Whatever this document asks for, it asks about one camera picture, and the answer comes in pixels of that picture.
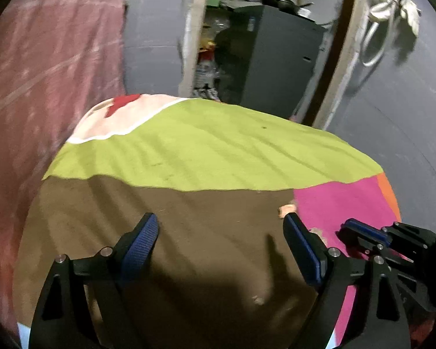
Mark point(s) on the clear plastic bottle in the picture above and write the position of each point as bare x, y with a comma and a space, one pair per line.
205, 72

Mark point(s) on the dark grey metal cabinet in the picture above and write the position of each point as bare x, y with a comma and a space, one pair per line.
276, 61

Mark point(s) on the white rubber glove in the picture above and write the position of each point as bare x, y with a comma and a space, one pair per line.
410, 11

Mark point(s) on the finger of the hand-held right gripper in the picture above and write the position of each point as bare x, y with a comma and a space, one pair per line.
363, 234
410, 232

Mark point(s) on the multicolour patchwork bed sheet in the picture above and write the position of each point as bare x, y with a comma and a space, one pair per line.
203, 152

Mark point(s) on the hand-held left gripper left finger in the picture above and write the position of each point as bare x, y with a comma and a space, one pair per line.
141, 247

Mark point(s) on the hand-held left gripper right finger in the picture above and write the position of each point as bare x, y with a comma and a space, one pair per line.
305, 251

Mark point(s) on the worn white door post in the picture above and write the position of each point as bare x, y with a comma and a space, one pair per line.
341, 51
194, 36

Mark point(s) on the black frying pan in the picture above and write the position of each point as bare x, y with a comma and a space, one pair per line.
285, 4

